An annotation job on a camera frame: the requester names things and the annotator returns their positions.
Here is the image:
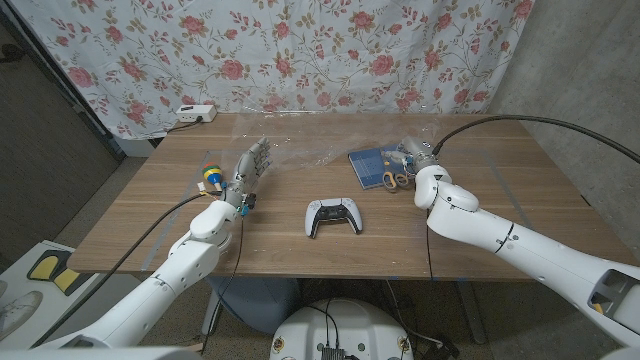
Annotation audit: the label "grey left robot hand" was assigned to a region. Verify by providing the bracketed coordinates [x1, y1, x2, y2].
[222, 137, 274, 206]

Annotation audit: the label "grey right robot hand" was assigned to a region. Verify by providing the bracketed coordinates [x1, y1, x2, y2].
[382, 135, 439, 175]

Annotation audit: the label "yellow grey handled scissors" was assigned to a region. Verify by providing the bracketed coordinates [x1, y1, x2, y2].
[381, 149, 411, 193]

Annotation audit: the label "blue notebook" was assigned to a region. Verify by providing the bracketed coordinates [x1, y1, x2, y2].
[348, 144, 419, 191]

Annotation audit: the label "clear cling film sheet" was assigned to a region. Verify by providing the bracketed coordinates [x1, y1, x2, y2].
[220, 112, 442, 172]

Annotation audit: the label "white black game controller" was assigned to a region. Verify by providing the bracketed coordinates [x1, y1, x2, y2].
[304, 197, 364, 239]

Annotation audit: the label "colourful striped wooden maraca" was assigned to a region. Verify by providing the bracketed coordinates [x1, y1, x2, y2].
[201, 162, 225, 194]

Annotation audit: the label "white power strip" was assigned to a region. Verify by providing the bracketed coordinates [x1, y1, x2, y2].
[175, 104, 218, 124]

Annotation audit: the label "floral print backdrop cloth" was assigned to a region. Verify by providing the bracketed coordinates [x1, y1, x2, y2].
[9, 0, 536, 141]

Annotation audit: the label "grey blue round stool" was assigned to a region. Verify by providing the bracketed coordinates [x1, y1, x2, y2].
[206, 276, 301, 335]

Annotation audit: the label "white table leg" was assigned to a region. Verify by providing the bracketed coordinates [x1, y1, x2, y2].
[201, 288, 224, 336]

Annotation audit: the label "grey table leg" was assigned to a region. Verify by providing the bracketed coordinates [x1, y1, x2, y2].
[455, 280, 487, 345]

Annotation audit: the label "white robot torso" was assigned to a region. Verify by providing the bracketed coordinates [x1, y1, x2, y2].
[269, 298, 415, 360]

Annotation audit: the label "black floor power adapter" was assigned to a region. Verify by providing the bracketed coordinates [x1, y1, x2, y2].
[423, 339, 461, 360]

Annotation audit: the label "white mat yellow footprints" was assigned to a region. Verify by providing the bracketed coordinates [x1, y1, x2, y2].
[0, 239, 104, 351]

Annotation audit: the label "white sneaker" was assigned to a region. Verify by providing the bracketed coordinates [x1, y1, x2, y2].
[0, 290, 44, 342]

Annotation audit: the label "black power strip cord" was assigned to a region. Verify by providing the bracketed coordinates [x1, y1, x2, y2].
[164, 117, 204, 135]

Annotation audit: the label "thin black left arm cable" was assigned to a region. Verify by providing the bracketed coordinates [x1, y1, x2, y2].
[198, 215, 245, 357]

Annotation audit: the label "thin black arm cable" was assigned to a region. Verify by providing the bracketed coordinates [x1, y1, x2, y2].
[424, 209, 436, 281]
[198, 215, 245, 357]

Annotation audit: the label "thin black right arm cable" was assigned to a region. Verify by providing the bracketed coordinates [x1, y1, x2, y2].
[424, 209, 436, 281]

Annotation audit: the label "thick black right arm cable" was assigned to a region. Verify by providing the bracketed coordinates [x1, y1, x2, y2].
[431, 114, 640, 166]

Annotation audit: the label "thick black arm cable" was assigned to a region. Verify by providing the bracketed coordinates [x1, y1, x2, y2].
[29, 191, 224, 349]
[431, 114, 640, 166]

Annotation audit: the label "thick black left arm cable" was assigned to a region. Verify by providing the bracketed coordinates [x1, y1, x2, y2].
[29, 191, 224, 349]

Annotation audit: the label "white floor cable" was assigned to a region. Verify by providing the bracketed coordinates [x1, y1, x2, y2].
[383, 279, 445, 347]

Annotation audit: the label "black door frame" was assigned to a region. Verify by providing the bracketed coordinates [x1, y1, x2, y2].
[0, 4, 126, 162]

